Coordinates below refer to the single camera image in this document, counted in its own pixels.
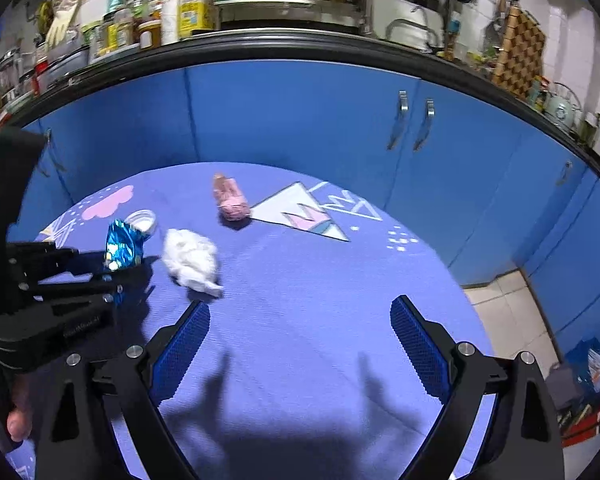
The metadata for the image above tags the yellow-labelled jar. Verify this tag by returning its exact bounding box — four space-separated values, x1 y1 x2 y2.
100 10 133 56

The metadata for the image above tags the pale green kettle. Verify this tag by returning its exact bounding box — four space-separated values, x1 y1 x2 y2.
542 82 583 128

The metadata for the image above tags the steel basin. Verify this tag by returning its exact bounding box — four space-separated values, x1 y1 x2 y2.
45 45 91 86

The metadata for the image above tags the blue cabinet door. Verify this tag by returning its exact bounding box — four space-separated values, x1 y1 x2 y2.
460 125 598 288
397 77 536 261
35 67 201 201
185 62 418 211

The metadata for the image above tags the white round lid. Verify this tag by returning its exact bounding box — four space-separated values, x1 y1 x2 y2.
125 209 157 236

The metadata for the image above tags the blue plastic bag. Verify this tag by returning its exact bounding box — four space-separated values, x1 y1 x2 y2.
565 340 600 393

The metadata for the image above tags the shiny blue snack wrapper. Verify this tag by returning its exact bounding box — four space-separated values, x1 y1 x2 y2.
102 219 148 271

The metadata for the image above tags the person's left hand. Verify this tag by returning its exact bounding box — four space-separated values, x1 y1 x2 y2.
6 375 36 442

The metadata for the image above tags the metal faucet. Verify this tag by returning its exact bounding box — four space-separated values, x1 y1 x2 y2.
385 17 443 53

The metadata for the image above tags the yellow detergent bottle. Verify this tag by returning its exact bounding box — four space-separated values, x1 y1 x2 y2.
176 0 216 41

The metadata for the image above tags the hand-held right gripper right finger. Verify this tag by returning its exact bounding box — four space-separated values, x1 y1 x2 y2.
390 295 563 480

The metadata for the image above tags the orange jar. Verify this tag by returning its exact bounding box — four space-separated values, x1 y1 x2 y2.
137 20 162 51

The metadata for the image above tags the pink snack wrapper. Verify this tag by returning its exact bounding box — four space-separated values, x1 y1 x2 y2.
211 173 252 223

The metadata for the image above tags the crumpled white tissue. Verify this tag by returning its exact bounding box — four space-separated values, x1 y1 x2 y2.
161 228 225 297

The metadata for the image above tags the black kitchen countertop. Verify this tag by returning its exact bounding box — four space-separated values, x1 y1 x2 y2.
0 27 600 181

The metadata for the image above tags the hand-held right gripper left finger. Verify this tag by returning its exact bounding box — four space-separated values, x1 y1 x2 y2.
39 301 212 480

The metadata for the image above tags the white paper roll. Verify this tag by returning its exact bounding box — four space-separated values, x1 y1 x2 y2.
160 0 181 46

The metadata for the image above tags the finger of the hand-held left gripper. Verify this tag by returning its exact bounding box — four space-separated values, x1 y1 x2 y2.
30 280 127 312
5 241 121 282

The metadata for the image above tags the checkered wooden board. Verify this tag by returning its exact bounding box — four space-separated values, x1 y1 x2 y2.
490 5 548 98

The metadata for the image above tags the yellow rubber glove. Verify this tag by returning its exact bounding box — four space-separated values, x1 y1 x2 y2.
45 0 86 51

